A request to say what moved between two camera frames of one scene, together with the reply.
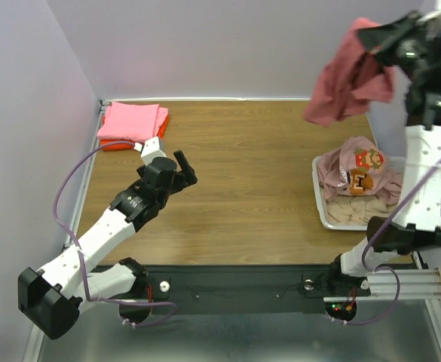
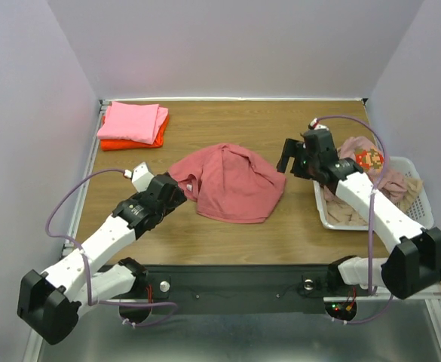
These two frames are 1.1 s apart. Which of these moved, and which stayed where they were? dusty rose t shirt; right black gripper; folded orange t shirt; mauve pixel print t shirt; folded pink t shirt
Moved: right black gripper; dusty rose t shirt
Stayed: folded pink t shirt; mauve pixel print t shirt; folded orange t shirt
